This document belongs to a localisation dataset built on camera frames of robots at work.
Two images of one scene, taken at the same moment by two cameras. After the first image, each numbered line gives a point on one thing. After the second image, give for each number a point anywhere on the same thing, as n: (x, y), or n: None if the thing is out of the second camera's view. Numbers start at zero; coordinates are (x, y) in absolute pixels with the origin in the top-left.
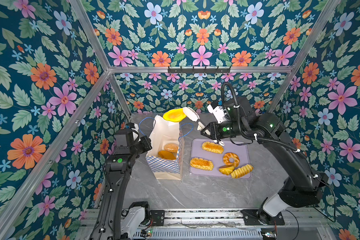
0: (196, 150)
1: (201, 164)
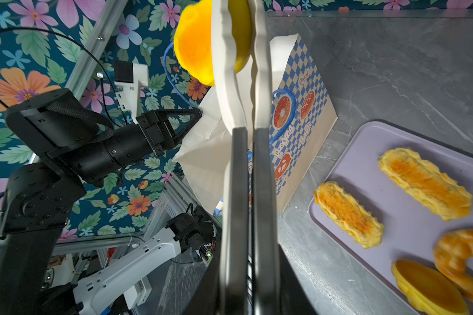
0: (410, 232)
1: (349, 215)
